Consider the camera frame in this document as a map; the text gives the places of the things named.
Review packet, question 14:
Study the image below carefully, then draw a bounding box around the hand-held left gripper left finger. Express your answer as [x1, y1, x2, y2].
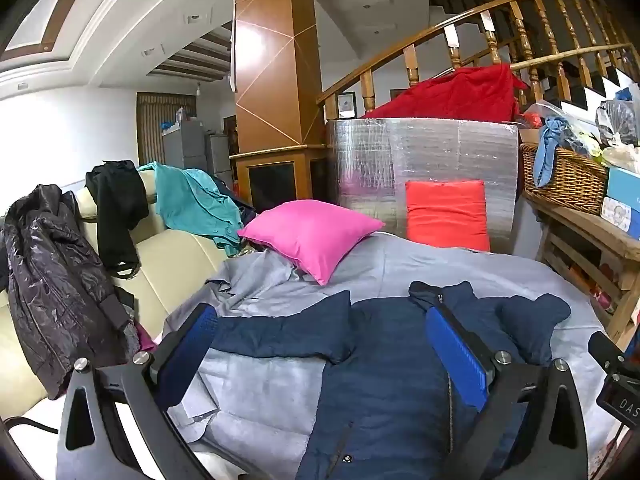
[55, 302, 221, 480]

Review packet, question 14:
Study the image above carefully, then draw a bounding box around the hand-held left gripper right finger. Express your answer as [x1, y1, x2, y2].
[424, 305, 591, 480]

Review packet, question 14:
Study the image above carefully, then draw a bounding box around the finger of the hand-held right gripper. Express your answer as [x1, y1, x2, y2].
[588, 330, 627, 372]

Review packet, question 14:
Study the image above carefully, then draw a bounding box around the navy blue puffer jacket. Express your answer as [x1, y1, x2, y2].
[212, 280, 573, 480]

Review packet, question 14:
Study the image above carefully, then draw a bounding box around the beige leather sofa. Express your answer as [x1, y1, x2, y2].
[0, 170, 231, 421]

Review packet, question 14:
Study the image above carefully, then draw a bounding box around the grey bed sheet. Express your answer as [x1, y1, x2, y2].
[162, 232, 621, 480]

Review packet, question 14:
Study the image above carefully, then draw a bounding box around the wooden side table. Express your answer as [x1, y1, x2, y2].
[522, 190, 640, 356]

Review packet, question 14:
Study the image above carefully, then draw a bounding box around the teal garment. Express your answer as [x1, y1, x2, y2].
[137, 161, 246, 256]

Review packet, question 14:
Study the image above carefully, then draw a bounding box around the orange-red pillow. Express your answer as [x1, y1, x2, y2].
[405, 180, 492, 252]

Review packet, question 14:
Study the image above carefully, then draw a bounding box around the black garment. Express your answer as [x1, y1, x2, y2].
[85, 160, 151, 278]

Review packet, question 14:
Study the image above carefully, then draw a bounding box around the light blue cardboard box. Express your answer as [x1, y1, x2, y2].
[600, 166, 640, 241]

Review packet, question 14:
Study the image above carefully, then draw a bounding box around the glossy black puffer jacket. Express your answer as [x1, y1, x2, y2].
[0, 184, 141, 401]

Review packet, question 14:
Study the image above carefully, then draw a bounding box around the pink pillow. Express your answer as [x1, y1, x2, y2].
[237, 199, 386, 286]

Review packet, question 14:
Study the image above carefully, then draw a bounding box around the wicker basket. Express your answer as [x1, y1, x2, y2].
[520, 142, 608, 216]

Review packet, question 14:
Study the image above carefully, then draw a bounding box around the small grey refrigerator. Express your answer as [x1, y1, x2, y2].
[206, 134, 234, 186]

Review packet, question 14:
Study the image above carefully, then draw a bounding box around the blue cloth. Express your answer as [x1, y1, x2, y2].
[532, 116, 576, 188]

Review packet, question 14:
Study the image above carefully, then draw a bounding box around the wooden cabinet with dark panels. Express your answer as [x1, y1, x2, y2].
[230, 145, 330, 213]

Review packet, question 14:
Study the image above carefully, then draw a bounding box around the brown striped curtain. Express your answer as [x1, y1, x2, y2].
[136, 92, 197, 166]

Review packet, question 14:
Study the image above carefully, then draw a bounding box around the clear plastic bag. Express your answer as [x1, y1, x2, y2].
[595, 100, 640, 146]

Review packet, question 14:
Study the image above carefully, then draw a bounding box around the red blanket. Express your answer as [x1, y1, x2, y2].
[362, 64, 531, 123]

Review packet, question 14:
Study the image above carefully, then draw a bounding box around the brown wooden pillar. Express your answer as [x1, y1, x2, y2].
[232, 0, 328, 151]

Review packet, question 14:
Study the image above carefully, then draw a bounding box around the wooden stair railing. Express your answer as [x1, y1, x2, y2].
[316, 0, 640, 121]

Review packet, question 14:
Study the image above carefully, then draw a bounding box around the black cable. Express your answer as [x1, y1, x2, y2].
[0, 417, 60, 436]

